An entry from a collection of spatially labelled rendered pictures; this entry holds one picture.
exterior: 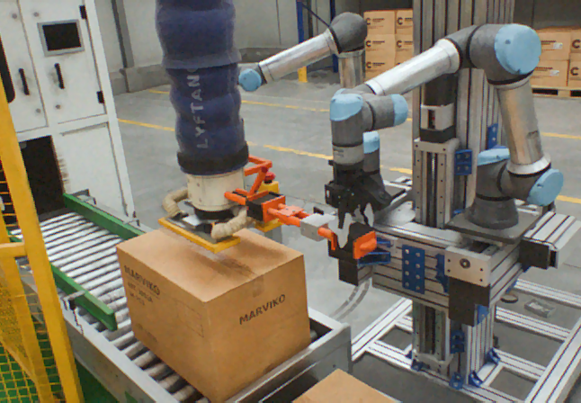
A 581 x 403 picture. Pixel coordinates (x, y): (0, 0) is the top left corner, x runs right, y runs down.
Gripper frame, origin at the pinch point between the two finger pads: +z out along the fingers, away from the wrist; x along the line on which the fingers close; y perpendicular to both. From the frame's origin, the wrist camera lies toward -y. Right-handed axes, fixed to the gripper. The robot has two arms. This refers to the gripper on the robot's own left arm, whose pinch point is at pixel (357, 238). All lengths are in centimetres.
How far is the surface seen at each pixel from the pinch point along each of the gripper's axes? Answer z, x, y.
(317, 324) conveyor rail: 63, -27, 49
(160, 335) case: 53, 25, 75
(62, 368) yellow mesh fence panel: 72, 51, 110
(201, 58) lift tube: -42, 7, 51
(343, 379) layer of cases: 66, -14, 24
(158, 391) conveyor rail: 61, 36, 58
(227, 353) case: 46, 18, 40
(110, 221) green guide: 60, -10, 203
